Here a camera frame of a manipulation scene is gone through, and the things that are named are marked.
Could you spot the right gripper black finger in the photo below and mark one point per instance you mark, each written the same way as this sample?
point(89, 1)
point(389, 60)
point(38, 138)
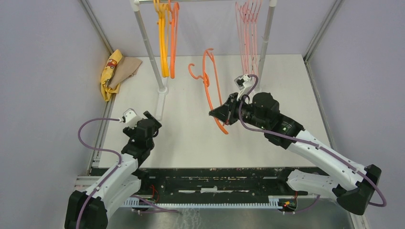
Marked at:
point(232, 99)
point(223, 113)

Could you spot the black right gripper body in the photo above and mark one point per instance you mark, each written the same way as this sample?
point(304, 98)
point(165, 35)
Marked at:
point(250, 118)

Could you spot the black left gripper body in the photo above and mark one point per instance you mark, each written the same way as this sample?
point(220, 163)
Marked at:
point(129, 131)

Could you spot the orange plastic hanger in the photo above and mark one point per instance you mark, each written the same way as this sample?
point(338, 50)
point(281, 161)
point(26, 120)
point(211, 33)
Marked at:
point(208, 53)
point(174, 10)

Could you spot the yellow plastic hanger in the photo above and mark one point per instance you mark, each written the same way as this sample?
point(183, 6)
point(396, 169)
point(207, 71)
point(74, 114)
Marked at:
point(166, 44)
point(162, 41)

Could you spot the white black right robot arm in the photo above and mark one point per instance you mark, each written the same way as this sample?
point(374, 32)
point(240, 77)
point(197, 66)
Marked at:
point(350, 184)

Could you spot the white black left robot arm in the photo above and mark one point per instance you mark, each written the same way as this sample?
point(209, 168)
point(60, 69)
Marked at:
point(93, 207)

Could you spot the white rack foot left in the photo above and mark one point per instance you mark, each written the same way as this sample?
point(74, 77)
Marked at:
point(162, 93)

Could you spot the beige cloth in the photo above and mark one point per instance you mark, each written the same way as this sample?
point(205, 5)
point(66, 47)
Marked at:
point(127, 67)

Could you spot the yellow printed cloth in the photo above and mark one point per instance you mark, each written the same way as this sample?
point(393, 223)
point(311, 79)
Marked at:
point(107, 75)

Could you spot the grey rack pole right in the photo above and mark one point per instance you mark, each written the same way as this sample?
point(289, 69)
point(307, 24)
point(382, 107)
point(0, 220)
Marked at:
point(269, 19)

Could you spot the grey rack pole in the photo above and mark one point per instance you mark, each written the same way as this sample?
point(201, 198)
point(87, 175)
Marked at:
point(135, 6)
point(269, 19)

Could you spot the grey rack pole left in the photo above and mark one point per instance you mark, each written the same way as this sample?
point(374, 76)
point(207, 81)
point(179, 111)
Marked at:
point(135, 6)

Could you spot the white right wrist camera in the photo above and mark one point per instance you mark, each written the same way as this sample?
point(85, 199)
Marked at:
point(244, 83)

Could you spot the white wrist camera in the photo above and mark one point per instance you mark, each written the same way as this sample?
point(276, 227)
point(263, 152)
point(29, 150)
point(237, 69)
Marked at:
point(244, 83)
point(130, 118)

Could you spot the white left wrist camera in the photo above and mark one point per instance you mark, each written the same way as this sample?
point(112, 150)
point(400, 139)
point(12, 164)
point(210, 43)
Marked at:
point(130, 118)

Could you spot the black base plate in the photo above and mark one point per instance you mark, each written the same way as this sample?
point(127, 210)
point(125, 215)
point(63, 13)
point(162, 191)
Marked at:
point(217, 185)

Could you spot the white slotted cable duct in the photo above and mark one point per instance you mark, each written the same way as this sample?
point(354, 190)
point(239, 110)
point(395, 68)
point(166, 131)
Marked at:
point(273, 203)

